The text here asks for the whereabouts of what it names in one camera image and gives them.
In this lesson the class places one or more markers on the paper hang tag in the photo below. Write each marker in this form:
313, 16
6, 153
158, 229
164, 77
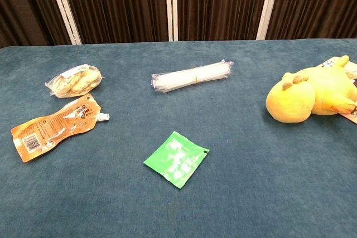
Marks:
352, 116

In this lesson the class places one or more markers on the yellow plush toy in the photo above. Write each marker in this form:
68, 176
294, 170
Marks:
298, 101

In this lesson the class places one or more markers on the bundle of white straws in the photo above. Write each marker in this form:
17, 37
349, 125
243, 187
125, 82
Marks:
192, 77

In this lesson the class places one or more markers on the green sachet packet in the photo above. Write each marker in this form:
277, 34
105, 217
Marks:
176, 160

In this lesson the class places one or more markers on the teal velvet table cloth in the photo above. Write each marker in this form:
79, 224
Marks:
178, 193

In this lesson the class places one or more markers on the orange spouted drink pouch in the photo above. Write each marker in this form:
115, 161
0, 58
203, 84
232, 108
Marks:
53, 132

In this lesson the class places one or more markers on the dark brown pleated curtain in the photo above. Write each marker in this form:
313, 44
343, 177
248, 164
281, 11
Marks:
117, 4

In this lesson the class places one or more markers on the white screen frame post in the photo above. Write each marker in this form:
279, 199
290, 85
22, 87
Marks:
170, 5
63, 6
268, 5

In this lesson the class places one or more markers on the bagged bread rolls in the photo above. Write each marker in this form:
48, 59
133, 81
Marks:
74, 80

